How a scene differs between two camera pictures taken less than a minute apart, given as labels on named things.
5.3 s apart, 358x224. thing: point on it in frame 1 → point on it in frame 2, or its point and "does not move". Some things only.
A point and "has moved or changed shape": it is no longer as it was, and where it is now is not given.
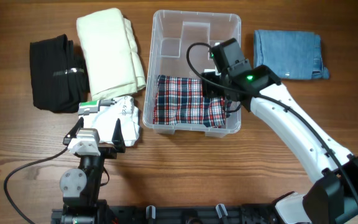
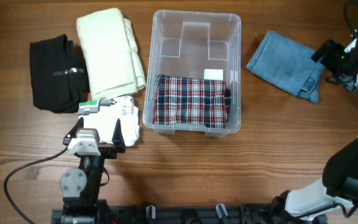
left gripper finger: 73,133 does not move
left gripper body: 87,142 does not move
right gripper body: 214,89 → 335,61
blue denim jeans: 290,55 has moved or changed shape
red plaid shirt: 181,101 does not move
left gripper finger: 117,138 does not move
